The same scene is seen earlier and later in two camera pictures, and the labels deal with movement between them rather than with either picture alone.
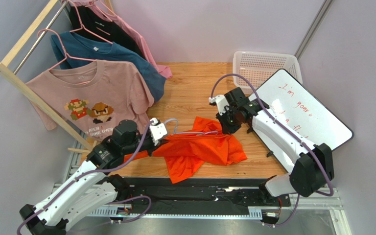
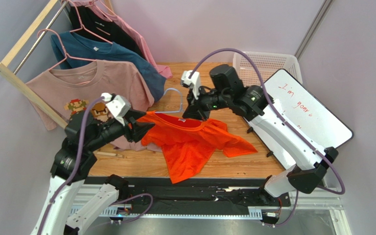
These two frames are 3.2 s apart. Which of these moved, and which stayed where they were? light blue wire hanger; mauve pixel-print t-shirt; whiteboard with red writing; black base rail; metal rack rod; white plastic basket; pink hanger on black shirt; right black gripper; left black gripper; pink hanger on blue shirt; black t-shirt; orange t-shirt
Moved: light blue wire hanger; right black gripper; orange t-shirt; left black gripper
Stayed: white plastic basket; black base rail; whiteboard with red writing; metal rack rod; pink hanger on black shirt; mauve pixel-print t-shirt; pink hanger on blue shirt; black t-shirt
